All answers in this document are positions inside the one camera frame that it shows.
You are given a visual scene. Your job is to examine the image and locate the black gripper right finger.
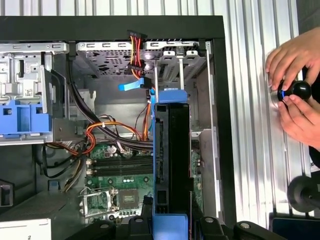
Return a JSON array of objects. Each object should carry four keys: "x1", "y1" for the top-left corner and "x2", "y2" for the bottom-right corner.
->
[{"x1": 187, "y1": 199, "x2": 288, "y2": 240}]

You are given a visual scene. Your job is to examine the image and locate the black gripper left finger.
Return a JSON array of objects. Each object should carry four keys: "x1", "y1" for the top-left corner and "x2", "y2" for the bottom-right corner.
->
[{"x1": 67, "y1": 195, "x2": 153, "y2": 240}]

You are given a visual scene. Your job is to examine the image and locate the hard disk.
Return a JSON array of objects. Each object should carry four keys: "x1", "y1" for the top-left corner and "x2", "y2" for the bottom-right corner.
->
[{"x1": 151, "y1": 88, "x2": 195, "y2": 240}]

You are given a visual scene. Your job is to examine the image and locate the blue data wire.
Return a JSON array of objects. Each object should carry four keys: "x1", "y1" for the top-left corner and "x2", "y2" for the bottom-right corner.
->
[{"x1": 117, "y1": 75, "x2": 153, "y2": 92}]

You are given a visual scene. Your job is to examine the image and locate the round black tool blue ring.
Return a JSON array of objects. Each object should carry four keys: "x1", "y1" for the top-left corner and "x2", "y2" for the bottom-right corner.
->
[{"x1": 269, "y1": 79, "x2": 313, "y2": 108}]

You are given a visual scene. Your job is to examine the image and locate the red yellow power wire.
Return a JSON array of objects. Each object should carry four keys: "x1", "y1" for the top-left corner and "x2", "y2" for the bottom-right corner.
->
[{"x1": 126, "y1": 29, "x2": 148, "y2": 81}]

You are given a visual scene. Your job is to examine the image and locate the metal disk bay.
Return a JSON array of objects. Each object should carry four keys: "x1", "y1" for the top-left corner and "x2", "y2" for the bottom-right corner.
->
[{"x1": 152, "y1": 48, "x2": 208, "y2": 106}]

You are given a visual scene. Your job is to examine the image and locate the person's left hand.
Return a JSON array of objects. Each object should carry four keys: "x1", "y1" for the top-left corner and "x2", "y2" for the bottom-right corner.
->
[{"x1": 277, "y1": 95, "x2": 320, "y2": 151}]

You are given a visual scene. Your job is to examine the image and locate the person's right hand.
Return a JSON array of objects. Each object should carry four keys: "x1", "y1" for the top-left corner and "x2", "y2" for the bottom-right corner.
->
[{"x1": 264, "y1": 26, "x2": 320, "y2": 92}]

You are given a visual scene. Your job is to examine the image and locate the CPU socket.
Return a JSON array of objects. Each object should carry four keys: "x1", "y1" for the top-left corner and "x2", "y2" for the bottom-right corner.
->
[{"x1": 121, "y1": 191, "x2": 140, "y2": 210}]

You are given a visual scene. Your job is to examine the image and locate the metal socket cover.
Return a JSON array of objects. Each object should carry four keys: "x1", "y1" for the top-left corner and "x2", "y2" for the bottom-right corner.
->
[{"x1": 78, "y1": 186, "x2": 119, "y2": 220}]

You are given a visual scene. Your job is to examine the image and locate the green motherboard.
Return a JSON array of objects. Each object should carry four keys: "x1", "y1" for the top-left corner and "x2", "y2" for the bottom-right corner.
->
[{"x1": 83, "y1": 139, "x2": 205, "y2": 226}]

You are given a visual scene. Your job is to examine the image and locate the black RAM slot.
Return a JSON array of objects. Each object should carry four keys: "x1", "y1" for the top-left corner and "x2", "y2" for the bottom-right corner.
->
[
  {"x1": 85, "y1": 167, "x2": 154, "y2": 177},
  {"x1": 85, "y1": 157, "x2": 154, "y2": 168}
]

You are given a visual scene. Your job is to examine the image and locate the dark flat device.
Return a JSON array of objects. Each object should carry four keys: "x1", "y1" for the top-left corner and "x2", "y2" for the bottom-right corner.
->
[{"x1": 271, "y1": 216, "x2": 320, "y2": 240}]

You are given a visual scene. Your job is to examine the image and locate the black round stand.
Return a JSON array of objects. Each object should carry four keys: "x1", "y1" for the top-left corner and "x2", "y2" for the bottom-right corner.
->
[{"x1": 286, "y1": 174, "x2": 320, "y2": 215}]

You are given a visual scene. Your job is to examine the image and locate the grey power supply unit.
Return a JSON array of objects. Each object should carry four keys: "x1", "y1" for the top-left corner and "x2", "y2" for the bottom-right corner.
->
[{"x1": 0, "y1": 189, "x2": 86, "y2": 240}]

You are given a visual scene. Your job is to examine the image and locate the blue plastic drive latch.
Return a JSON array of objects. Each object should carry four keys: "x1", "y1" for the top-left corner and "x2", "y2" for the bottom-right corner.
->
[{"x1": 0, "y1": 100, "x2": 53, "y2": 138}]

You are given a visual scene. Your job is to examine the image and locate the metal drive cage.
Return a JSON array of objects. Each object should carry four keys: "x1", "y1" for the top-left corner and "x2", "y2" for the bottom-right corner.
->
[{"x1": 0, "y1": 42, "x2": 70, "y2": 146}]

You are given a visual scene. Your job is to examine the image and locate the black PC case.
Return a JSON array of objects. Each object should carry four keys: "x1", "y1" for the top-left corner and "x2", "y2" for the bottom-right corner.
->
[{"x1": 0, "y1": 15, "x2": 237, "y2": 240}]

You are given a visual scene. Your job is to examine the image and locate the orange wire bundle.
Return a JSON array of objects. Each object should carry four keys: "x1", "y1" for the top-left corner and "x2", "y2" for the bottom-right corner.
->
[{"x1": 84, "y1": 104, "x2": 154, "y2": 155}]

